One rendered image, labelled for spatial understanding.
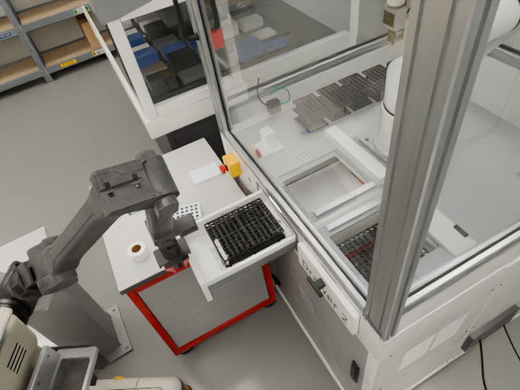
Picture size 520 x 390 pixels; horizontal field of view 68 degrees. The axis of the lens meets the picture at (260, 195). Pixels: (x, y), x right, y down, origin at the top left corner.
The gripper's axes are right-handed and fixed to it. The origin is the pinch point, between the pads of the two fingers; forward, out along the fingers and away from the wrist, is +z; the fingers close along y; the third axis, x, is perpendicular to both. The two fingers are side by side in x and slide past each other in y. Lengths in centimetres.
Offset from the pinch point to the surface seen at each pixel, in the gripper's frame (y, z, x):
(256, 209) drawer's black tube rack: 31.8, -0.4, 7.2
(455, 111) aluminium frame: 38, -73, -51
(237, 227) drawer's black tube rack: 22.5, -0.3, 3.8
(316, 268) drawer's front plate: 35.2, -3.5, -25.2
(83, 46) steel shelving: 4, 79, 392
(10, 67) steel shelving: -76, 80, 403
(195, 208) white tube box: 14.7, 10.6, 30.3
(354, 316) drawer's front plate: 35, -4, -43
